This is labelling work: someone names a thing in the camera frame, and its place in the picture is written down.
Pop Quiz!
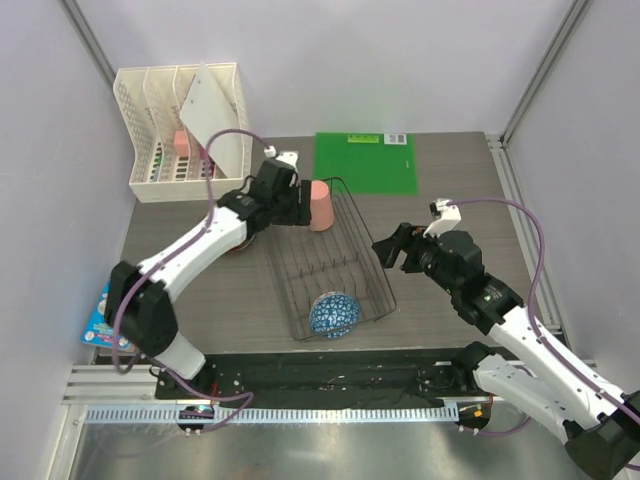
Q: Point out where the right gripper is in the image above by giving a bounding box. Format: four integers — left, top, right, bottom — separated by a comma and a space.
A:
372, 223, 460, 296

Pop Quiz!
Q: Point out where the pink plastic cup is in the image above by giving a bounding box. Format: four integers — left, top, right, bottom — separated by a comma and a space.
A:
310, 180, 335, 232

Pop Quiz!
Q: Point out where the red floral plate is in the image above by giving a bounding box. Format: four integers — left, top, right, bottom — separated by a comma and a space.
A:
227, 235, 256, 254

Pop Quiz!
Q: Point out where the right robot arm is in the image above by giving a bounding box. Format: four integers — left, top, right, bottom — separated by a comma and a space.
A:
372, 223, 639, 479

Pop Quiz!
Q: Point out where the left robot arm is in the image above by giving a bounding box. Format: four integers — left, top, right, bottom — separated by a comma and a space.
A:
104, 151, 311, 399

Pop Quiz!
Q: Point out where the green cutting mat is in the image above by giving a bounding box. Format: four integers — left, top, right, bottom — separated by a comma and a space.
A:
313, 132, 419, 196

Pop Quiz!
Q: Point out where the blue patterned bowl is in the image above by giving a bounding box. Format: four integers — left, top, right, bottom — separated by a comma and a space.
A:
309, 292, 361, 339

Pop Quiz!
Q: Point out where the white board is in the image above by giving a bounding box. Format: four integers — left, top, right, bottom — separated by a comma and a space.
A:
180, 62, 243, 179

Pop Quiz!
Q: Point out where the white file organizer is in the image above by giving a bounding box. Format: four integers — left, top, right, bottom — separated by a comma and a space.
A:
113, 63, 253, 203

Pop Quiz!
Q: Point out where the pink box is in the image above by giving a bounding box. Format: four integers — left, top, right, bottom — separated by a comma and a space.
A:
173, 130, 190, 158

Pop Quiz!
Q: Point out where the blue printed booklet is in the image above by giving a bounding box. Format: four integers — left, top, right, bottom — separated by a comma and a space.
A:
80, 283, 113, 349

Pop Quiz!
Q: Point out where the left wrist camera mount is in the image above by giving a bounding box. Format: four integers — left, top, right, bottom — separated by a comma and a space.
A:
263, 145, 299, 169

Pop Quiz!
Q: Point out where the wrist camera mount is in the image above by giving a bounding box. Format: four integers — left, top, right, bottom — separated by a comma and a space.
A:
263, 145, 299, 169
423, 198, 462, 238

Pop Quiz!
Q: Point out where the black wire dish rack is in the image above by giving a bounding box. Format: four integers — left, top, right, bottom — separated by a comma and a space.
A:
263, 177, 397, 341

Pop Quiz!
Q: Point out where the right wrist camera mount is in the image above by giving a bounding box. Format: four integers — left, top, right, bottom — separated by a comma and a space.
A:
423, 198, 462, 238

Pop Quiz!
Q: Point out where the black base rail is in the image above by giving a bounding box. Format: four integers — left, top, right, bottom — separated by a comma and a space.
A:
187, 349, 487, 410

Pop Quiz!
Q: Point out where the white slotted cable duct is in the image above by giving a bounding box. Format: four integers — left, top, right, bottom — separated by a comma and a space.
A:
85, 403, 459, 425

